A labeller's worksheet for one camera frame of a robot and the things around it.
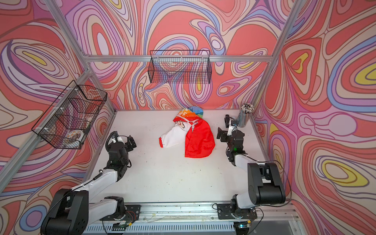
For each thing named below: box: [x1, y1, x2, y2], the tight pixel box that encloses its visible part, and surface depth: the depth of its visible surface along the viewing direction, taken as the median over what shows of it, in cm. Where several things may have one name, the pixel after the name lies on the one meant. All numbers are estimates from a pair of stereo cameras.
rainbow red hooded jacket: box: [158, 106, 216, 159], surface depth 102 cm
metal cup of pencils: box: [237, 102, 255, 128], surface depth 100 cm
